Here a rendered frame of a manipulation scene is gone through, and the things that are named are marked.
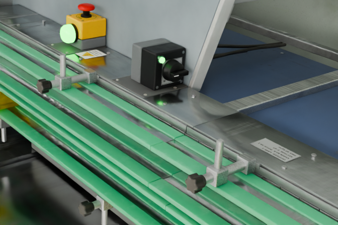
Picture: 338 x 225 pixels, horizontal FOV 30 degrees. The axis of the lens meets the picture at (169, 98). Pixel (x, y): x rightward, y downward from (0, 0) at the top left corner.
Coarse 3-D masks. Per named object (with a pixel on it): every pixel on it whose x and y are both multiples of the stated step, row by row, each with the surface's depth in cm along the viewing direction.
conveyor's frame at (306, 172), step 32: (32, 32) 158; (96, 64) 139; (128, 64) 141; (128, 96) 126; (160, 96) 125; (192, 96) 126; (192, 128) 113; (224, 128) 113; (256, 128) 114; (256, 160) 102; (288, 160) 103; (320, 160) 104; (320, 192) 94
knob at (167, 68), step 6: (168, 60) 126; (174, 60) 126; (168, 66) 125; (174, 66) 125; (180, 66) 126; (162, 72) 126; (168, 72) 125; (174, 72) 125; (180, 72) 125; (186, 72) 126; (168, 78) 126; (174, 78) 126; (180, 78) 127
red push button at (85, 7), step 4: (80, 4) 148; (84, 4) 148; (88, 4) 148; (92, 4) 149; (80, 8) 147; (84, 8) 146; (88, 8) 146; (92, 8) 147; (84, 12) 148; (88, 12) 148
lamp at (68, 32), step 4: (68, 24) 147; (72, 24) 147; (64, 28) 146; (68, 28) 146; (72, 28) 146; (76, 28) 146; (60, 32) 147; (64, 32) 146; (68, 32) 145; (72, 32) 146; (76, 32) 146; (64, 36) 146; (68, 36) 145; (72, 36) 146; (76, 36) 146; (64, 40) 147; (68, 40) 146; (72, 40) 147; (76, 40) 147
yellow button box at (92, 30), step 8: (72, 16) 149; (80, 16) 149; (88, 16) 148; (96, 16) 150; (80, 24) 145; (88, 24) 146; (96, 24) 147; (104, 24) 149; (80, 32) 146; (88, 32) 147; (96, 32) 148; (104, 32) 150; (80, 40) 147; (88, 40) 147; (96, 40) 149; (104, 40) 150; (80, 48) 147; (88, 48) 148
